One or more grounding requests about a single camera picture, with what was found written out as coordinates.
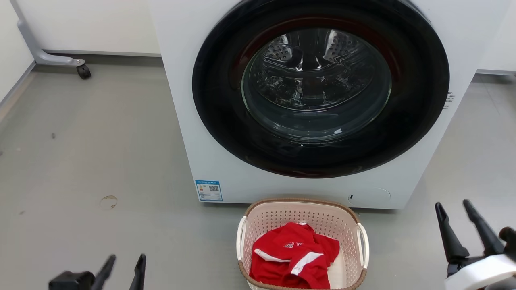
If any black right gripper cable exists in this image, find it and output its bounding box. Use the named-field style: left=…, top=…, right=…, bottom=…
left=499, top=226, right=516, bottom=260

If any white front-load washing machine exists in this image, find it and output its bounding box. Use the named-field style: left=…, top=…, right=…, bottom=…
left=147, top=0, right=512, bottom=210

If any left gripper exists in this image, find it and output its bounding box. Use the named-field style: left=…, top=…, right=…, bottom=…
left=49, top=254, right=147, bottom=290

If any grey metal frame leg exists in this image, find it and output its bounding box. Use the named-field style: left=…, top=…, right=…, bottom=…
left=10, top=0, right=86, bottom=67

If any round black washer door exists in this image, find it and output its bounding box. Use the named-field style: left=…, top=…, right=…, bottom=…
left=192, top=0, right=450, bottom=178

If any beige perforated laundry basket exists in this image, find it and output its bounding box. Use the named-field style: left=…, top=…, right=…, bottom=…
left=237, top=197, right=370, bottom=290

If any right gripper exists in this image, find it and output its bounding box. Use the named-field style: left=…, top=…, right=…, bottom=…
left=435, top=199, right=516, bottom=290

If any white cloth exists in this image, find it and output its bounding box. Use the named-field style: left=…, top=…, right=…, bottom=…
left=329, top=250, right=347, bottom=289

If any round white filter cover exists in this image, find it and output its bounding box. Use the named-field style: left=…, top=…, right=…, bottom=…
left=348, top=187, right=391, bottom=206

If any blue energy label sticker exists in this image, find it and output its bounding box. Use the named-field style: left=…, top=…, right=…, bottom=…
left=195, top=180, right=223, bottom=202

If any red garment with white stripes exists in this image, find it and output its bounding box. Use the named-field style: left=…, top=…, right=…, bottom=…
left=249, top=222, right=340, bottom=290

